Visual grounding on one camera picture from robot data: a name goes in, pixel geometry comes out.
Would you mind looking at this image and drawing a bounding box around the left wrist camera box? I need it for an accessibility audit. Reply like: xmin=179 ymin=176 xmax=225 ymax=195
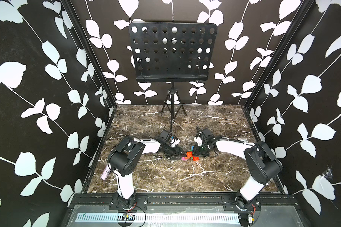
xmin=157 ymin=130 xmax=172 ymax=144

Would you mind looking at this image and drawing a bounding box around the white perforated strip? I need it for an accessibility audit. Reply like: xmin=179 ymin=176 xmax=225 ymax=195
xmin=74 ymin=213 xmax=240 ymax=224

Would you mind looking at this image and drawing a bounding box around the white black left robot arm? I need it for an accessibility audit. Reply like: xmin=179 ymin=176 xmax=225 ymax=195
xmin=108 ymin=131 xmax=181 ymax=205

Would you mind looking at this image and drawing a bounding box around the black music stand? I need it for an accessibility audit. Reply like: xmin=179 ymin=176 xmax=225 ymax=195
xmin=129 ymin=22 xmax=217 ymax=125

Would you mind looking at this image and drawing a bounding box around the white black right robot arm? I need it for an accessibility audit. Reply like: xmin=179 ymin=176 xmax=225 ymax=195
xmin=193 ymin=126 xmax=282 ymax=211

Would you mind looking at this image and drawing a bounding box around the black front mounting rail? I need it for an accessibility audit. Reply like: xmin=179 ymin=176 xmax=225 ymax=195
xmin=109 ymin=192 xmax=299 ymax=212

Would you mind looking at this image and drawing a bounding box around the purple glitter roll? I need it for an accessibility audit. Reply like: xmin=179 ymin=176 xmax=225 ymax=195
xmin=100 ymin=167 xmax=111 ymax=181

